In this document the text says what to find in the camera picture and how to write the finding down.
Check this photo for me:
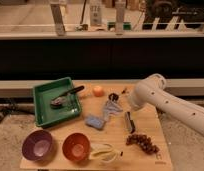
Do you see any black brush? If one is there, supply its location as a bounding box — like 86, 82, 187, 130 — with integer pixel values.
125, 112, 135, 133

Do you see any orange fruit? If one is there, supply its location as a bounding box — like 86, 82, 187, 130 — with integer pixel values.
93, 86, 104, 97

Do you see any blue sponge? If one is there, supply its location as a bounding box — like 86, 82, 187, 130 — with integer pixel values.
85, 115, 105, 130

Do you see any green plastic tray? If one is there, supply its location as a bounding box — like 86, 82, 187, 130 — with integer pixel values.
33, 77, 84, 128

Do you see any wooden board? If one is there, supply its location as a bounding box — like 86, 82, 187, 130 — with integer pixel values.
20, 83, 172, 171

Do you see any purple bowl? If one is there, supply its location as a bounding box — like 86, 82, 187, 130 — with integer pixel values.
22, 130, 54, 162

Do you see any yellow banana in bowl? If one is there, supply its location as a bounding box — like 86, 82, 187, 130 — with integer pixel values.
89, 143, 123, 163

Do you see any black handled spatula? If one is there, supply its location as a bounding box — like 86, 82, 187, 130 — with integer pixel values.
50, 86, 84, 108

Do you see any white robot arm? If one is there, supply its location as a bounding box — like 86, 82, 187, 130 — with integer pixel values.
127, 73, 204, 137

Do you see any bunch of dark grapes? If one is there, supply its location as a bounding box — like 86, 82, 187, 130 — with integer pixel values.
126, 134, 159, 155

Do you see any red bowl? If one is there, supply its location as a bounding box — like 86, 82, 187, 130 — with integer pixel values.
62, 133, 90, 162

